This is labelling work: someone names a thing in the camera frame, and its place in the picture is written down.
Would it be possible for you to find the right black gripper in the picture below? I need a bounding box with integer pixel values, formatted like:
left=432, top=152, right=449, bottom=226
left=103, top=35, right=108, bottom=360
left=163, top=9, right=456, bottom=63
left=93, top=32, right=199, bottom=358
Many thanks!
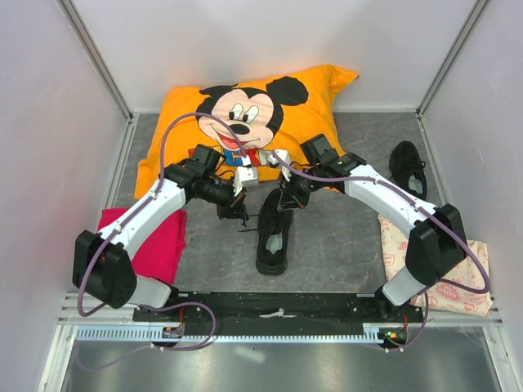
left=276, top=165, right=324, bottom=212

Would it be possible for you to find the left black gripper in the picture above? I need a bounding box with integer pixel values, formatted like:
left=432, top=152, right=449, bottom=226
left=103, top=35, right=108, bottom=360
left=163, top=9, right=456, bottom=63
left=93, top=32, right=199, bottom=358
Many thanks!
left=199, top=176, right=249, bottom=221

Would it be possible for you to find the black sneaker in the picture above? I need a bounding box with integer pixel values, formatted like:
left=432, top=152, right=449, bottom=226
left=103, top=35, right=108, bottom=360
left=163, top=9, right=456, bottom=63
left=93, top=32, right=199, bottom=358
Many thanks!
left=256, top=189, right=293, bottom=276
left=389, top=140, right=427, bottom=200

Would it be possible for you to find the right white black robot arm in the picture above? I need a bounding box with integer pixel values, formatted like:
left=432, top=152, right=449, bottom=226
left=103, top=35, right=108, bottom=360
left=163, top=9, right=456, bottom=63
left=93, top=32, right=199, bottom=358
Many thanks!
left=271, top=135, right=467, bottom=322

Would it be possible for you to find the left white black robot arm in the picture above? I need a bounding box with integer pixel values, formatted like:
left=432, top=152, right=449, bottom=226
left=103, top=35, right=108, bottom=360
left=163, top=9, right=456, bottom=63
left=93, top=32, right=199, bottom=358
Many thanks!
left=73, top=145, right=254, bottom=321

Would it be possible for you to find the orange Mickey Mouse pillow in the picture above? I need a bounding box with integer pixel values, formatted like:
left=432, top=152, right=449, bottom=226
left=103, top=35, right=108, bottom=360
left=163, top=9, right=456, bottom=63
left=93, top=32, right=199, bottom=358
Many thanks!
left=134, top=65, right=359, bottom=198

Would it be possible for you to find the folded magenta cloth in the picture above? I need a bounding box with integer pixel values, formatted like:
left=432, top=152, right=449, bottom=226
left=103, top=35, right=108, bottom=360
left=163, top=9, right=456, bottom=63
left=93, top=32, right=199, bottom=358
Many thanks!
left=96, top=207, right=188, bottom=285

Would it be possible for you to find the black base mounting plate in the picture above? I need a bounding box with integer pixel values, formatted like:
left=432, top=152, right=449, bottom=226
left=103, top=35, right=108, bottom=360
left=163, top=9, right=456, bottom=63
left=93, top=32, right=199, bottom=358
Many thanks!
left=132, top=292, right=422, bottom=335

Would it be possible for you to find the cream pink printed garment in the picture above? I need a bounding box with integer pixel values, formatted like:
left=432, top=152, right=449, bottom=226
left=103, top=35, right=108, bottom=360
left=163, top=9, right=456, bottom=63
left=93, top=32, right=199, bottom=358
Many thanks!
left=378, top=216, right=493, bottom=317

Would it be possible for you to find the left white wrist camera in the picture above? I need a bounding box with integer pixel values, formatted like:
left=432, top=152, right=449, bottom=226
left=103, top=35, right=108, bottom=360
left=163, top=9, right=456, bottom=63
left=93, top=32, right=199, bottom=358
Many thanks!
left=233, top=167, right=259, bottom=196

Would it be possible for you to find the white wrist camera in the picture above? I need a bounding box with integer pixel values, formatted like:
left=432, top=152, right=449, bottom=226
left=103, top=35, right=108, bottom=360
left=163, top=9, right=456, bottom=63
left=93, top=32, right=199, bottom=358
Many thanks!
left=233, top=167, right=259, bottom=196
left=266, top=149, right=291, bottom=181

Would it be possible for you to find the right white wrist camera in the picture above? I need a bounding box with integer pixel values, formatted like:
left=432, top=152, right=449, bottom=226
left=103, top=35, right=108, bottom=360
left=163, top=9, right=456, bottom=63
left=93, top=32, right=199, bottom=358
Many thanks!
left=266, top=149, right=291, bottom=181

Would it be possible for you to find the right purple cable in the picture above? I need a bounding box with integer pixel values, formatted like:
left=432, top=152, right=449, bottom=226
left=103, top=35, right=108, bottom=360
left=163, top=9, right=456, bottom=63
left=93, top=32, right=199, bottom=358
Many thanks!
left=270, top=150, right=491, bottom=353

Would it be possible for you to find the purple cable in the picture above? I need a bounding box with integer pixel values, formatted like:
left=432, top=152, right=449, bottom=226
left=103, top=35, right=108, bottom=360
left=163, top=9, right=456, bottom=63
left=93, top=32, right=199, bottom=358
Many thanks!
left=75, top=112, right=251, bottom=371
left=270, top=150, right=491, bottom=353

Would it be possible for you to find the grey slotted cable duct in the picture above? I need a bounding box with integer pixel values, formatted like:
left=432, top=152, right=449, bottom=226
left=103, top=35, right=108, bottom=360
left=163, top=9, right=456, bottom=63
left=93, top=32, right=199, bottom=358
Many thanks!
left=76, top=325, right=405, bottom=344

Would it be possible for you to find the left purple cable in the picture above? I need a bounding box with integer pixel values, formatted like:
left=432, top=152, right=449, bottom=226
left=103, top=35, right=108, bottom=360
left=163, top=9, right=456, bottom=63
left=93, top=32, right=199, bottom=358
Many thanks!
left=75, top=112, right=251, bottom=371

